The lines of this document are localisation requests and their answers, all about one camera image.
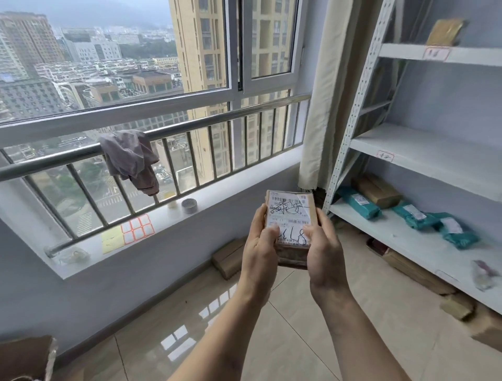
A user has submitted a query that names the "person's left hand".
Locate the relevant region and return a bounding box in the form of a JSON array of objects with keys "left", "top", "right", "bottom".
[{"left": 239, "top": 204, "right": 281, "bottom": 307}]

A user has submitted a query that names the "person's right hand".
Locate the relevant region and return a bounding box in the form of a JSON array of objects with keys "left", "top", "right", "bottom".
[{"left": 302, "top": 207, "right": 353, "bottom": 311}]

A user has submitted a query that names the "white metal shelf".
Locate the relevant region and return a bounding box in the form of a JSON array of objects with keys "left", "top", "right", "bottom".
[{"left": 321, "top": 0, "right": 502, "bottom": 315}]

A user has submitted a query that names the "plain small cardboard box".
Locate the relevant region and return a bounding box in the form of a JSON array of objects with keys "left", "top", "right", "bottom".
[{"left": 426, "top": 17, "right": 465, "bottom": 47}]

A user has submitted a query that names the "person's left forearm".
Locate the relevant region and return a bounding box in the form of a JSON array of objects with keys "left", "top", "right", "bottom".
[{"left": 168, "top": 282, "right": 271, "bottom": 381}]

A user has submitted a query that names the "person's right forearm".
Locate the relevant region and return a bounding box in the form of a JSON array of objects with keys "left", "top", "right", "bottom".
[{"left": 312, "top": 284, "right": 413, "bottom": 381}]

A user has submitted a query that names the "dark red flat box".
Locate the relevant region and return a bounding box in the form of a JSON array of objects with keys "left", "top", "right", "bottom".
[{"left": 367, "top": 237, "right": 389, "bottom": 256}]

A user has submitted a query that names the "beige tiled floor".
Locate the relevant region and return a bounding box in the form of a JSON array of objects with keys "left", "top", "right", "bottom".
[{"left": 51, "top": 223, "right": 502, "bottom": 381}]

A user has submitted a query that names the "small brown cardboard box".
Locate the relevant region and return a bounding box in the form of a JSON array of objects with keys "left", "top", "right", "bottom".
[{"left": 440, "top": 292, "right": 475, "bottom": 321}]

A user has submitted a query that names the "large cardboard box black logo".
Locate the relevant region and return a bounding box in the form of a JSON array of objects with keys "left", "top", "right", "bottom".
[{"left": 0, "top": 334, "right": 59, "bottom": 381}]

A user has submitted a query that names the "white window sill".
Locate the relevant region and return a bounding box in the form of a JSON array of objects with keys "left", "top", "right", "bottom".
[{"left": 45, "top": 145, "right": 305, "bottom": 280}]

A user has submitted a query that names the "brown taped parcel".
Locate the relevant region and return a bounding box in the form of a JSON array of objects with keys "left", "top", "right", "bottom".
[{"left": 351, "top": 174, "right": 402, "bottom": 209}]

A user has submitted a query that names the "red-bordered label sheet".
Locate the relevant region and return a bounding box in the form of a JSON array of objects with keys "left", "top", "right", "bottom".
[{"left": 120, "top": 215, "right": 155, "bottom": 244}]

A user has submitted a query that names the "yellow paper sheet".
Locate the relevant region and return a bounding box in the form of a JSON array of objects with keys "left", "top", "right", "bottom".
[{"left": 101, "top": 227, "right": 126, "bottom": 254}]

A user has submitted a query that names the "steel guard railing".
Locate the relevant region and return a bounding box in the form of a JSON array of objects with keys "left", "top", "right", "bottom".
[{"left": 0, "top": 93, "right": 313, "bottom": 258}]

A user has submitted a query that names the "grey plastic parcel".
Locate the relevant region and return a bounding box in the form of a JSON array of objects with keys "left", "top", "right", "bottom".
[{"left": 472, "top": 260, "right": 501, "bottom": 291}]

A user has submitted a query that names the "grey cloth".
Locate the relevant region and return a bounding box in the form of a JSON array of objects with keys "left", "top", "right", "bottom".
[{"left": 98, "top": 129, "right": 161, "bottom": 197}]

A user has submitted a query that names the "crumpled clear plastic bag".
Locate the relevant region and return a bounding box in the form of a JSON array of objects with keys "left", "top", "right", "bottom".
[{"left": 59, "top": 248, "right": 91, "bottom": 264}]

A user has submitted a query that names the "beige curtain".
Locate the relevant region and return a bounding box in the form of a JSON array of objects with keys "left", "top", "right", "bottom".
[{"left": 298, "top": 0, "right": 397, "bottom": 191}]

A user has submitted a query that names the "white sliding window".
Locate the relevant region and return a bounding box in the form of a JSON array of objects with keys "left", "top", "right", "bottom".
[{"left": 0, "top": 0, "right": 314, "bottom": 252}]

